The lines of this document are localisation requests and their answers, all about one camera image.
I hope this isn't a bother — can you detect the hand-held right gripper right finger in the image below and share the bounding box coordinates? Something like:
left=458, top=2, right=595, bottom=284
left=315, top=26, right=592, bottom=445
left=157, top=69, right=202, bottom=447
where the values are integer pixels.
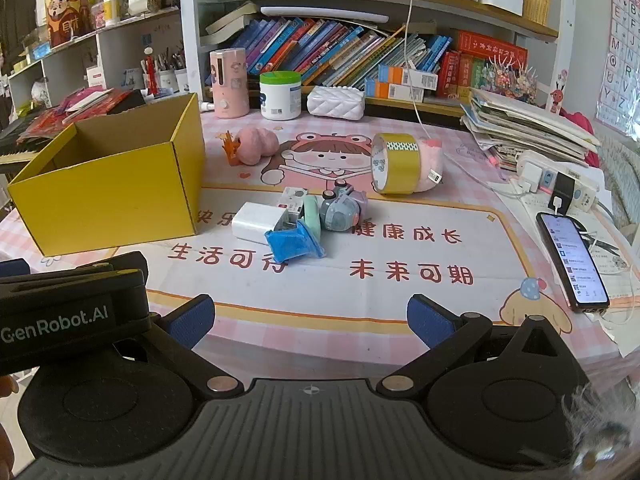
left=376, top=294, right=576, bottom=401

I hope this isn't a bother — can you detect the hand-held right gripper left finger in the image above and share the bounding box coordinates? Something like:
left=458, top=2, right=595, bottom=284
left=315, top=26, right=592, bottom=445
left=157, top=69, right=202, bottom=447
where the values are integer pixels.
left=149, top=294, right=246, bottom=402

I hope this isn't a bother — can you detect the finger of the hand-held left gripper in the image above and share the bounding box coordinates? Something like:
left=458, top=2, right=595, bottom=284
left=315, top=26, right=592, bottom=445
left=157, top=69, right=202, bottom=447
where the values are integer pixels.
left=0, top=251, right=149, bottom=289

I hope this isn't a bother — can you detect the blue packet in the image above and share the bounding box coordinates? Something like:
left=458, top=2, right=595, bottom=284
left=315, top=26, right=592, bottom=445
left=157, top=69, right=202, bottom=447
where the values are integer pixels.
left=264, top=222, right=326, bottom=262

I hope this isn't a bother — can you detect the yellow cardboard box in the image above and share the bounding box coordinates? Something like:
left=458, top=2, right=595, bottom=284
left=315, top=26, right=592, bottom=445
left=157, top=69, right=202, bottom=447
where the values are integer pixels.
left=7, top=92, right=207, bottom=257

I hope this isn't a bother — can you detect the pink plush paw toy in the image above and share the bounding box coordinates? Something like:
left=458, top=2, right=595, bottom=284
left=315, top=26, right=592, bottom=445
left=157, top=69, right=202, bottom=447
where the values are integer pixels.
left=412, top=139, right=446, bottom=193

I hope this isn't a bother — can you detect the yellow tape roll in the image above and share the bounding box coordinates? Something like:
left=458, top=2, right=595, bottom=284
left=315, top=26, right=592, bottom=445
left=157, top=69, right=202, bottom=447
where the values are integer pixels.
left=370, top=132, right=423, bottom=196

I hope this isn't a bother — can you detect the mint green oval case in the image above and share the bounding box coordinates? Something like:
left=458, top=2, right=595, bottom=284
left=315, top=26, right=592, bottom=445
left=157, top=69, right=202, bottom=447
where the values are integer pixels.
left=299, top=195, right=326, bottom=256

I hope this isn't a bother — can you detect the white staples box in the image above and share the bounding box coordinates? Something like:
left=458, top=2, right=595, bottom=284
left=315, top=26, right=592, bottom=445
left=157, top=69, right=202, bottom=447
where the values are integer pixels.
left=280, top=186, right=308, bottom=221

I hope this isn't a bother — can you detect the black keyboard piano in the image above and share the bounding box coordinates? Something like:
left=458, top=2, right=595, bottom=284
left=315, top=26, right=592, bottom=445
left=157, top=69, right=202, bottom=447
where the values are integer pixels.
left=0, top=91, right=146, bottom=173

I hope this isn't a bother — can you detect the white charger block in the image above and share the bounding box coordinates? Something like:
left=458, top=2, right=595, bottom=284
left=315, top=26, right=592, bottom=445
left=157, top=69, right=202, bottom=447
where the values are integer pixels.
left=231, top=202, right=288, bottom=246

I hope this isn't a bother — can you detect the red fabric on keyboard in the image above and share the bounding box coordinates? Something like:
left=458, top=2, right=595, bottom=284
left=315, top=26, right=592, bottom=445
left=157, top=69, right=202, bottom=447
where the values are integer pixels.
left=17, top=89, right=136, bottom=138

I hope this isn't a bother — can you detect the black smartphone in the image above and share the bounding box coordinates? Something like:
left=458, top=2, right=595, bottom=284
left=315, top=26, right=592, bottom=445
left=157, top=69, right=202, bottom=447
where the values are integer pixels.
left=536, top=211, right=611, bottom=311

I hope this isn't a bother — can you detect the white charger plug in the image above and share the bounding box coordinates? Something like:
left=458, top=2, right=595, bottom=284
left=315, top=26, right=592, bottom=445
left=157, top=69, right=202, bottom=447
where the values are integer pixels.
left=520, top=162, right=543, bottom=193

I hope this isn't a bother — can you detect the white notebook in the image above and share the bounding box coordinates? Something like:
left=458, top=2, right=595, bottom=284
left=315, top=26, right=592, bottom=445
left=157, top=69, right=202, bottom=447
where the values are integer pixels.
left=62, top=91, right=113, bottom=113

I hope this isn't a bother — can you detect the pink puffy plush toy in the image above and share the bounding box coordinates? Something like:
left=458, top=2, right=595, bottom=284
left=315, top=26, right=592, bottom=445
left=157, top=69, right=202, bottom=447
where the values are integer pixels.
left=234, top=127, right=280, bottom=166

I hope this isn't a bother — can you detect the black charger plug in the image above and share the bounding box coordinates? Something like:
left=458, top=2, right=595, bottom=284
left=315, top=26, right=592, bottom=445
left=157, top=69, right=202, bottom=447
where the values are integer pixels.
left=550, top=172, right=576, bottom=213

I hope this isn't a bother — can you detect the white power strip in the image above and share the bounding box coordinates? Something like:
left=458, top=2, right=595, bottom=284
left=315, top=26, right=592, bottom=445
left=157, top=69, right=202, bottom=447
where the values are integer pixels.
left=515, top=149, right=600, bottom=211

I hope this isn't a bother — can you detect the stack of paper workbooks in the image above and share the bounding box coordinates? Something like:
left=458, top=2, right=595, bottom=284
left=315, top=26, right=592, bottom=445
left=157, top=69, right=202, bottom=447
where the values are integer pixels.
left=460, top=87, right=601, bottom=171

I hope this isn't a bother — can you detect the white quilted pouch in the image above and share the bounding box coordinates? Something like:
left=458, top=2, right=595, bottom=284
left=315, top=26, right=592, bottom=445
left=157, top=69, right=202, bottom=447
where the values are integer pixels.
left=306, top=86, right=366, bottom=122

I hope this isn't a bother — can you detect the red tassel ornament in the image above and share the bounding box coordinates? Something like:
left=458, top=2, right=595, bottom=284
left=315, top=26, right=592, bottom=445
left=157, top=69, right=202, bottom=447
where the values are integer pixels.
left=141, top=46, right=161, bottom=98

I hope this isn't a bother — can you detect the pink cylindrical device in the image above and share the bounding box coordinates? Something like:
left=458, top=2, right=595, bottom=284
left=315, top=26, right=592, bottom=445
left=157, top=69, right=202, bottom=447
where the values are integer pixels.
left=209, top=48, right=250, bottom=120

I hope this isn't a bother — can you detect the white jar green lid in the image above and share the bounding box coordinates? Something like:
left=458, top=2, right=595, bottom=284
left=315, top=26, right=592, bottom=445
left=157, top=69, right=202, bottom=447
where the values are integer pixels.
left=259, top=71, right=302, bottom=122

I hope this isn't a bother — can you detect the white pen cup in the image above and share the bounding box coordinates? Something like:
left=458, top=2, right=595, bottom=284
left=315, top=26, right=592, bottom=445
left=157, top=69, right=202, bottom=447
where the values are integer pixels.
left=152, top=50, right=178, bottom=93
left=175, top=50, right=193, bottom=92

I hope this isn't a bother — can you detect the red thick dictionary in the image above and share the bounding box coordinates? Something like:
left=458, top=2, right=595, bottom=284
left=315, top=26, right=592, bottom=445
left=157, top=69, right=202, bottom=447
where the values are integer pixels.
left=437, top=50, right=473, bottom=100

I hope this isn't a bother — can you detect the grey cubby shelf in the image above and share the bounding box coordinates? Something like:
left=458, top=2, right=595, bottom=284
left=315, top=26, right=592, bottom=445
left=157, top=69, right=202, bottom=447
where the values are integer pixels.
left=7, top=7, right=183, bottom=111

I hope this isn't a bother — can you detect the colourful beaded ornament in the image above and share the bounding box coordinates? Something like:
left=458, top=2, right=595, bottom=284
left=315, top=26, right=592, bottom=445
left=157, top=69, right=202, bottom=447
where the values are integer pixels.
left=480, top=57, right=538, bottom=106

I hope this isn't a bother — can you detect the cartoon figure gift box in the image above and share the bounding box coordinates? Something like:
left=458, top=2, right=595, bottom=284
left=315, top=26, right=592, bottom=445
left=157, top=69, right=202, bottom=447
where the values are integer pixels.
left=45, top=0, right=96, bottom=48

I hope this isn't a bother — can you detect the red boxed book set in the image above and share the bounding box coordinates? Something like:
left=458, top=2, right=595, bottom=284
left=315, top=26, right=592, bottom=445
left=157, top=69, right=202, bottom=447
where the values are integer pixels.
left=452, top=30, right=529, bottom=68

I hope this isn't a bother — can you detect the row of colourful books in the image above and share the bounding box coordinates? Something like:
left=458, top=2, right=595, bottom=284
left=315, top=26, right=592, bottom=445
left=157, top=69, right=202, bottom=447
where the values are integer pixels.
left=240, top=17, right=453, bottom=101

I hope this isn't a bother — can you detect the white wooden bookshelf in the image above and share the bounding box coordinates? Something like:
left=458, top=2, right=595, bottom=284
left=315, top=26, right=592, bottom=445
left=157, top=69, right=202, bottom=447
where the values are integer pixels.
left=177, top=0, right=576, bottom=118

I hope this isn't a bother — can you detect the thick old book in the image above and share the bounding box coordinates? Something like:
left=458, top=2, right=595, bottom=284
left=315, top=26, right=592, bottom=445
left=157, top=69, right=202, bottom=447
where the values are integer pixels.
left=205, top=2, right=261, bottom=46

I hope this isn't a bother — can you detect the white cable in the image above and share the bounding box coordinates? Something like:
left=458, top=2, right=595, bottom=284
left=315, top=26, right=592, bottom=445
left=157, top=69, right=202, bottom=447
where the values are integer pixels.
left=402, top=0, right=526, bottom=198

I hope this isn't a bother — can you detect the alphabet wall poster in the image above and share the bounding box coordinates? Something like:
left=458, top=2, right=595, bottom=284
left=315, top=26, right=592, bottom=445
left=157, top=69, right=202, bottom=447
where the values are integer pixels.
left=595, top=0, right=640, bottom=136

